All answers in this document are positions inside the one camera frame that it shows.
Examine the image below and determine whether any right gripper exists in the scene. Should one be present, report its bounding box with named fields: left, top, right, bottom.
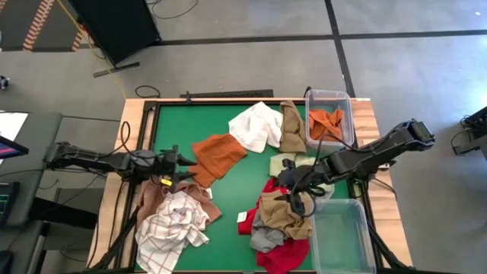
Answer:
left=273, top=155, right=334, bottom=218

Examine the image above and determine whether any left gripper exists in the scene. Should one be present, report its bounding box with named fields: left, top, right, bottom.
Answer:
left=154, top=144, right=198, bottom=193

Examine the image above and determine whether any beige towel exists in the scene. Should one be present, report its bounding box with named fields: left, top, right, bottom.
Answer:
left=258, top=189, right=315, bottom=241

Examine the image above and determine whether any orange towel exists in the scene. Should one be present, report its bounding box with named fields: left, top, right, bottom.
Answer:
left=308, top=108, right=345, bottom=142
left=188, top=132, right=248, bottom=190

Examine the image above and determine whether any light green towel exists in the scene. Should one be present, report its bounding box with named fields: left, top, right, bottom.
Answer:
left=269, top=151, right=336, bottom=199

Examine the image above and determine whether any dusty pink towel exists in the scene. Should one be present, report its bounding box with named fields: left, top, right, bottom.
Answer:
left=135, top=178, right=223, bottom=229

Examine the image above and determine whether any grey towel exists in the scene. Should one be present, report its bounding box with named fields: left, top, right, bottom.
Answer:
left=249, top=209, right=286, bottom=254

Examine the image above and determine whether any red towel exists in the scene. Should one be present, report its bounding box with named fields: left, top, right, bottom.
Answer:
left=256, top=237, right=311, bottom=274
left=237, top=177, right=290, bottom=236

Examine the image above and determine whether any white plaid towel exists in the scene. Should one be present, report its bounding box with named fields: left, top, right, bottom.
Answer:
left=135, top=190, right=210, bottom=274

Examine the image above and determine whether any olive brown towel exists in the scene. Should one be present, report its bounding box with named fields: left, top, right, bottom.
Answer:
left=279, top=100, right=307, bottom=154

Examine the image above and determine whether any plain white towel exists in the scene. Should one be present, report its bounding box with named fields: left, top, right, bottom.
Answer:
left=228, top=100, right=285, bottom=154

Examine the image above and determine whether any clear plastic bin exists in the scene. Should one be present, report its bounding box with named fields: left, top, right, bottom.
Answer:
left=310, top=198, right=377, bottom=274
left=304, top=89, right=355, bottom=151

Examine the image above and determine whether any green table mat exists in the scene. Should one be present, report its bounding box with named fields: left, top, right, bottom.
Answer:
left=135, top=103, right=350, bottom=272

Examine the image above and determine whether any black bar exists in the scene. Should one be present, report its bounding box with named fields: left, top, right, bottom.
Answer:
left=180, top=89, right=275, bottom=99

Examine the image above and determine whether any wooden table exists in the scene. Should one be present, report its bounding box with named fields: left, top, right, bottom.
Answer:
left=86, top=97, right=414, bottom=272

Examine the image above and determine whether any grey desk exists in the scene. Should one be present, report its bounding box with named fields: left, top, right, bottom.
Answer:
left=0, top=111, right=64, bottom=229

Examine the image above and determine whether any black partition panel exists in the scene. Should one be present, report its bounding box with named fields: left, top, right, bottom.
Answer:
left=68, top=0, right=161, bottom=78

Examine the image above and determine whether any computer monitor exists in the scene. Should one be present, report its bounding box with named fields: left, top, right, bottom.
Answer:
left=0, top=135, right=30, bottom=160

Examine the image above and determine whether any black control device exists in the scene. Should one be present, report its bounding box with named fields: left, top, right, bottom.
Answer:
left=0, top=181, right=21, bottom=228

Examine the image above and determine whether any black equipment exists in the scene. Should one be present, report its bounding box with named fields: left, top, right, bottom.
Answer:
left=450, top=105, right=487, bottom=161

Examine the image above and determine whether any black table frame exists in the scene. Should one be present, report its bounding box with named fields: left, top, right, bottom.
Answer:
left=81, top=97, right=419, bottom=274

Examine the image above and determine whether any black floor cable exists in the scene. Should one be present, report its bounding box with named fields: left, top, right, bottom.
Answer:
left=146, top=0, right=199, bottom=20
left=135, top=84, right=161, bottom=99

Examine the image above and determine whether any yellow cable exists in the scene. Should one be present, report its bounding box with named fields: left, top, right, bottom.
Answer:
left=56, top=0, right=127, bottom=100

